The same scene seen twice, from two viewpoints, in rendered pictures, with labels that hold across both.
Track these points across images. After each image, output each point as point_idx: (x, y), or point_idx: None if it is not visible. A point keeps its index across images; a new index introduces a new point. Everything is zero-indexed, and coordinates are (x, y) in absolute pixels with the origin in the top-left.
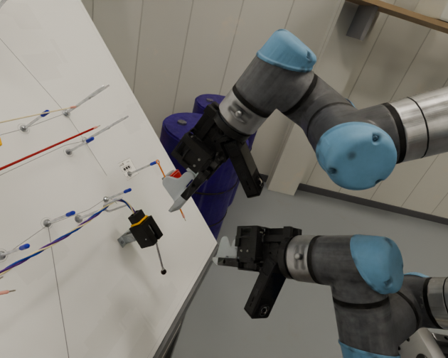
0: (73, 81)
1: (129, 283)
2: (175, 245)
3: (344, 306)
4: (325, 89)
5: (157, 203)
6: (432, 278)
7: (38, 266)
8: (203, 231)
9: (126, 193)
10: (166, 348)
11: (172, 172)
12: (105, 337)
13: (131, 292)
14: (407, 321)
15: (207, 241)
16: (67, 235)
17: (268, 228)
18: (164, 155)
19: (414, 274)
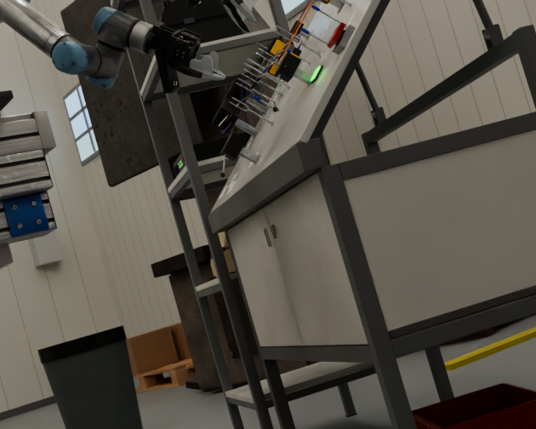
0: None
1: (291, 114)
2: (304, 109)
3: (119, 48)
4: None
5: (330, 61)
6: (68, 34)
7: None
8: (310, 114)
9: (334, 44)
10: (264, 191)
11: (346, 27)
12: (275, 135)
13: (287, 122)
14: None
15: (302, 128)
16: (283, 48)
17: (177, 31)
18: (367, 7)
19: (72, 42)
